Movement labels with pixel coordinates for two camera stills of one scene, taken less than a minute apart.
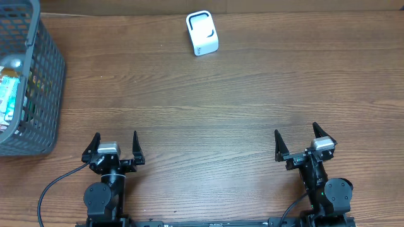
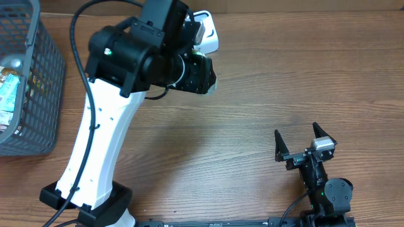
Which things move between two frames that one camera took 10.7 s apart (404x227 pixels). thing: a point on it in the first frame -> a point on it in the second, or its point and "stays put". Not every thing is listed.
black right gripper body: (295, 161) stays put
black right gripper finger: (320, 132) stays put
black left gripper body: (112, 162) -> (198, 77)
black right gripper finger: (280, 147) stays put
